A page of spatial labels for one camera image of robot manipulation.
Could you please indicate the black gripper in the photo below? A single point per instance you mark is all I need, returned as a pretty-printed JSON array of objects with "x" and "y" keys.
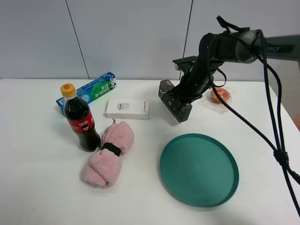
[{"x": 194, "y": 82}]

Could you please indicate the brown espresso capsule box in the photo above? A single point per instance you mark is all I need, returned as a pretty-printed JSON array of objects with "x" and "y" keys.
[{"x": 181, "y": 112}]

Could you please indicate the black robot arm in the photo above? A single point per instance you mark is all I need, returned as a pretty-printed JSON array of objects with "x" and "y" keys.
[{"x": 216, "y": 49}]

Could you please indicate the wrapped small cake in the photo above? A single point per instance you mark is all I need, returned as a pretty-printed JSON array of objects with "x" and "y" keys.
[{"x": 211, "y": 101}]

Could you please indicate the white flat box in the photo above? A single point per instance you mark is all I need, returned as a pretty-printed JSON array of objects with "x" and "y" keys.
[{"x": 128, "y": 109}]

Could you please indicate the teal round plate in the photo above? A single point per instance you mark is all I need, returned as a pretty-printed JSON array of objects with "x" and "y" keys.
[{"x": 198, "y": 170}]

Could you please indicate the blue green toothpaste box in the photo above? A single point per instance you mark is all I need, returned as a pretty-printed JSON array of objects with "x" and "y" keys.
[{"x": 87, "y": 93}]

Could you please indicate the pink rolled towel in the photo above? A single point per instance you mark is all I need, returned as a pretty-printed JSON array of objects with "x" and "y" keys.
[{"x": 103, "y": 168}]

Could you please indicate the cola bottle yellow cap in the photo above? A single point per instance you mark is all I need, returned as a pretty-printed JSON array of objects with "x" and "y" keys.
[{"x": 80, "y": 119}]

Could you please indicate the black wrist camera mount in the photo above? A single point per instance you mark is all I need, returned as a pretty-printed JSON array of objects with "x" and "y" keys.
[{"x": 184, "y": 64}]

